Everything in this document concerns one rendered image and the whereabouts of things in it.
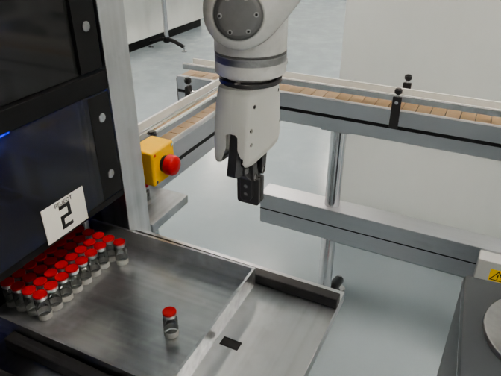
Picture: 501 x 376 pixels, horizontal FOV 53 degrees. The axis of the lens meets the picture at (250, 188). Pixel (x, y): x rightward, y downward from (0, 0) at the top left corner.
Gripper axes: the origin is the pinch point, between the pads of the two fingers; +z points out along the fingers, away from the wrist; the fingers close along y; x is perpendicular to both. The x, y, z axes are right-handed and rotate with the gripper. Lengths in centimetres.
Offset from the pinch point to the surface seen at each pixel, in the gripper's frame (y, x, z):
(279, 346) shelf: 4.4, 6.8, 22.3
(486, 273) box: -80, 37, 60
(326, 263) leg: -86, -12, 79
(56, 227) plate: 9.3, -28.0, 9.2
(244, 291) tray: -1.9, -2.0, 20.5
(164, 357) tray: 13.6, -6.7, 22.1
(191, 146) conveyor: -45, -39, 21
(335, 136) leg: -86, -14, 30
